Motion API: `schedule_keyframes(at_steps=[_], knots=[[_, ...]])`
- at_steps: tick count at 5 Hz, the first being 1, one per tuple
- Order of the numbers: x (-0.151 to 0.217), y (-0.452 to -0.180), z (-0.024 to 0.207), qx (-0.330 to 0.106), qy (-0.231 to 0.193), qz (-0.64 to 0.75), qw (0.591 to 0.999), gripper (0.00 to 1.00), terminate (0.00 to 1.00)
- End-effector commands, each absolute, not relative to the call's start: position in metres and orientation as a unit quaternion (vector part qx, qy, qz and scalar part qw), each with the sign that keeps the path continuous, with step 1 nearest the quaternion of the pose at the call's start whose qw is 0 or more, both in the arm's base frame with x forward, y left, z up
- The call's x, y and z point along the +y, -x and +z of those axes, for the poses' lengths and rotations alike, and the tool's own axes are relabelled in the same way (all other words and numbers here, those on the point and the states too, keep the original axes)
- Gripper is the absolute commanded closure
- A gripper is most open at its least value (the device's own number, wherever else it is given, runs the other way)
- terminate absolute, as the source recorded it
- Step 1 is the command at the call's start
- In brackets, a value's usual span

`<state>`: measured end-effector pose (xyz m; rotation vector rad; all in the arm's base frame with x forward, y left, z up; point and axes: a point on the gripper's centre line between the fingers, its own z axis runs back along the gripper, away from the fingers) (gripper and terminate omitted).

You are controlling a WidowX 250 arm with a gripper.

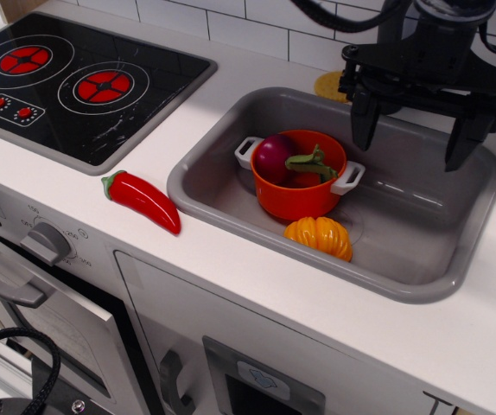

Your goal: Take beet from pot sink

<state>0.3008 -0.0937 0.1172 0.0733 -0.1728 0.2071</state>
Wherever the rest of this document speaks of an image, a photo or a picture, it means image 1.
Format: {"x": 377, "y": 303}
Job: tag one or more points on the black toy stove top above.
{"x": 86, "y": 97}

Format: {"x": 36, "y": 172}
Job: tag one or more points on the red toy chili pepper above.
{"x": 142, "y": 197}

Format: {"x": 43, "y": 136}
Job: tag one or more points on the grey oven door handle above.
{"x": 19, "y": 285}

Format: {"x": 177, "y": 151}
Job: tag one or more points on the yellow round sponge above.
{"x": 327, "y": 86}

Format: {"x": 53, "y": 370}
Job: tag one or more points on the purple toy beet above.
{"x": 277, "y": 160}

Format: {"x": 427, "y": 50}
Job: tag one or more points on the grey plastic sink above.
{"x": 413, "y": 225}

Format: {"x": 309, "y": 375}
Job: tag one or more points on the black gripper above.
{"x": 432, "y": 70}

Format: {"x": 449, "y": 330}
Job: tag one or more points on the grey oven knob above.
{"x": 46, "y": 243}

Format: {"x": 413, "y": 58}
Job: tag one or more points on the white cabinet door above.
{"x": 238, "y": 361}

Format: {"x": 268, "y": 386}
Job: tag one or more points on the orange toy pot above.
{"x": 303, "y": 195}

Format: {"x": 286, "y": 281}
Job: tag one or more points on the toy oven door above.
{"x": 99, "y": 354}

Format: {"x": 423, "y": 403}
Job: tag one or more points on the grey cabinet door handle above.
{"x": 170, "y": 370}

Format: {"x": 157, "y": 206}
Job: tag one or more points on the orange toy pumpkin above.
{"x": 322, "y": 234}

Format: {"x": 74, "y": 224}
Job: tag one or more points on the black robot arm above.
{"x": 456, "y": 14}

